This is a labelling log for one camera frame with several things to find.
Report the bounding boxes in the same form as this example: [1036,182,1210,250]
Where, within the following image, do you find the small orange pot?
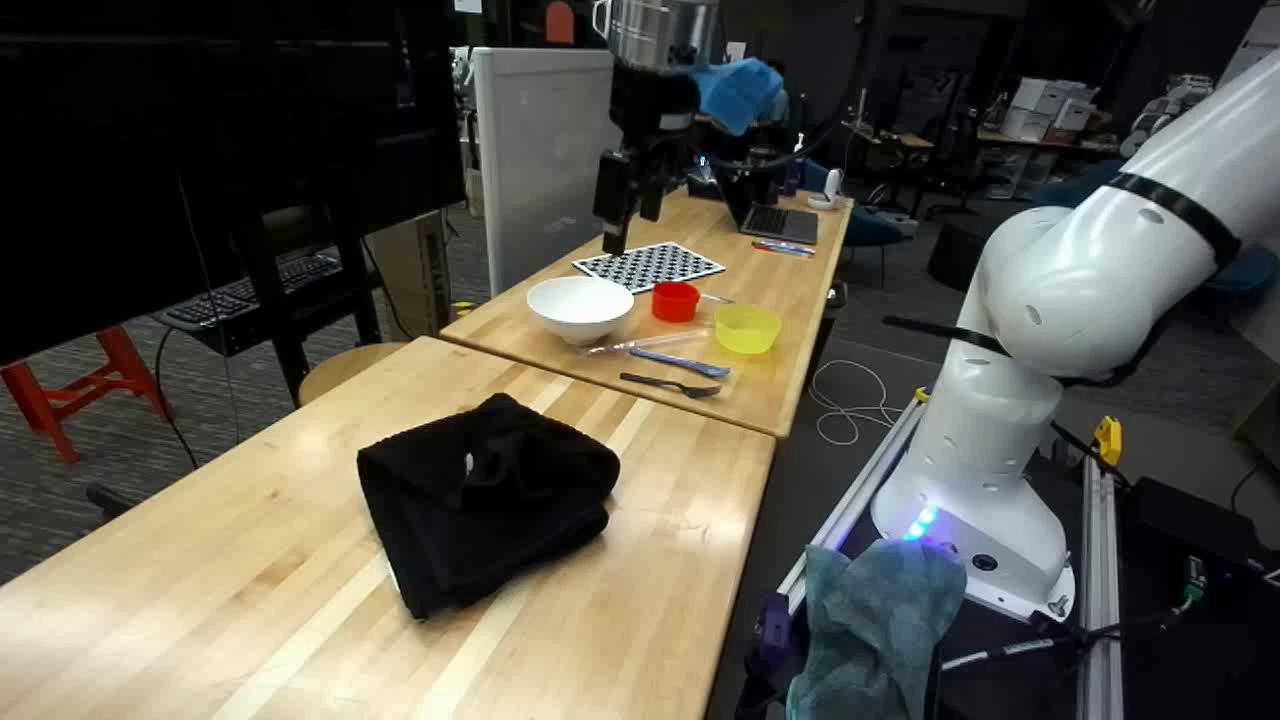
[646,281,702,327]

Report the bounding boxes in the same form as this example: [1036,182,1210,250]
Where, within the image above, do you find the grey laptop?
[716,156,818,250]

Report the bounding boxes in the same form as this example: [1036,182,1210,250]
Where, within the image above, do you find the white bowl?
[519,272,641,353]

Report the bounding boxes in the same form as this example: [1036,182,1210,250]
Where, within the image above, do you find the checkerboard calibration board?
[573,236,726,297]

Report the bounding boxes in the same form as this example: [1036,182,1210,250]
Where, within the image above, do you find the teal cloth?
[779,535,971,720]

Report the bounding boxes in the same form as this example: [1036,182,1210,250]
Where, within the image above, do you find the black chair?
[156,196,393,403]

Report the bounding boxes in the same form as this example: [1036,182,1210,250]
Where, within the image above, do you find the black control box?
[1124,473,1266,570]

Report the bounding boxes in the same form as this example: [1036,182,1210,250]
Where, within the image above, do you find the yellow plastic bowl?
[711,299,786,360]

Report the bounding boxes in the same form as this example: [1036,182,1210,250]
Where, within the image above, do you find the cardboard box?
[359,210,455,344]

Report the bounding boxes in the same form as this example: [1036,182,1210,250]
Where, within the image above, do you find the blue office chair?
[1205,239,1280,299]

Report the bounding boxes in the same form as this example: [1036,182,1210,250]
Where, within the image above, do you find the round wooden stool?
[291,338,412,407]

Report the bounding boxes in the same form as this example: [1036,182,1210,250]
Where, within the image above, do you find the white floor cable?
[802,357,911,453]

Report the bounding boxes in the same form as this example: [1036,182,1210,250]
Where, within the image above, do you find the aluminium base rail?
[1070,453,1133,720]
[772,388,932,619]

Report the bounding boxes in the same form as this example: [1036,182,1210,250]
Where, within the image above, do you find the red metal stool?
[0,319,172,473]

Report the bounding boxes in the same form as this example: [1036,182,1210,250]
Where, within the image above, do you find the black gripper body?
[590,56,702,223]

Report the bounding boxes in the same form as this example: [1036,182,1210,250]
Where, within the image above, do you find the yellow clamp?
[1088,410,1127,473]

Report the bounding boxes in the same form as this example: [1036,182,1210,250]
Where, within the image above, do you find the white partition panel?
[473,45,686,299]

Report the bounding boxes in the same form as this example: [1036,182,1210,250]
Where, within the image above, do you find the black folded cloth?
[351,388,624,624]

